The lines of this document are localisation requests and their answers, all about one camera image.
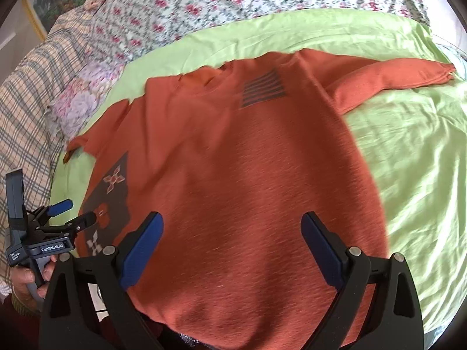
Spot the plaid beige blanket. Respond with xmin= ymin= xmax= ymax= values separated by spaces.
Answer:
xmin=0 ymin=5 xmax=97 ymax=285

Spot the light green bed sheet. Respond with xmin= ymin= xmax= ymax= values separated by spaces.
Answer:
xmin=51 ymin=9 xmax=466 ymax=344

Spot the person's left hand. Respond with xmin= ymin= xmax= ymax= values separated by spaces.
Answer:
xmin=10 ymin=255 xmax=57 ymax=312

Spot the pink floral pillow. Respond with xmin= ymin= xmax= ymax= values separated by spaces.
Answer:
xmin=44 ymin=61 xmax=124 ymax=143

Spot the orange knit sweater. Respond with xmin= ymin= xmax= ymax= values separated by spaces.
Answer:
xmin=67 ymin=49 xmax=454 ymax=349

